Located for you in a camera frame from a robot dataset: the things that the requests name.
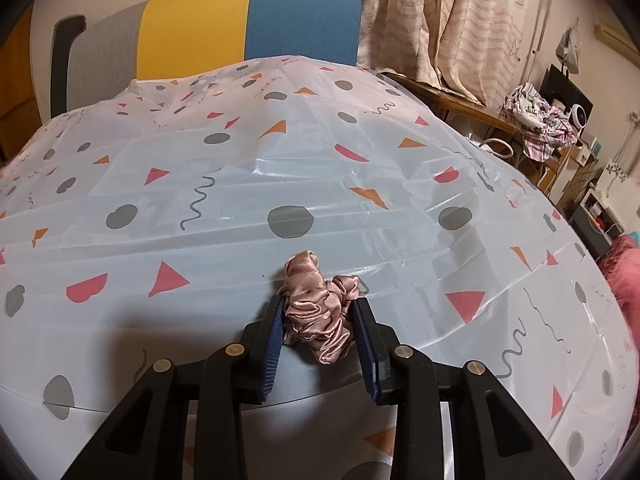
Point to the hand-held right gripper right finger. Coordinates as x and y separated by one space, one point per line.
365 350

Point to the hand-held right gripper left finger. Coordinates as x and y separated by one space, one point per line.
272 345

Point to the pink satin scrunchie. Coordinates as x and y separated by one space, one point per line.
320 320

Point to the patterned light blue tablecloth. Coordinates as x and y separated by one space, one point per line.
350 170

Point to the wooden side table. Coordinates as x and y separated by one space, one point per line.
450 97

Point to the pink blanket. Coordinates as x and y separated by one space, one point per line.
620 265

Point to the white shelf unit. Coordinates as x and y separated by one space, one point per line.
597 205

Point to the pile of patterned clothes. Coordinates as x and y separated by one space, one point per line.
540 120

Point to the white round device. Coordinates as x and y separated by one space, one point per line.
580 117

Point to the grey yellow blue chair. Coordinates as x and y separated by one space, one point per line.
195 30

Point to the black monitor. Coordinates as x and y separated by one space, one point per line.
560 85

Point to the beige patterned curtain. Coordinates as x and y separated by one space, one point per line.
450 25

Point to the wooden cabinet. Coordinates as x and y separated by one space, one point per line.
17 60

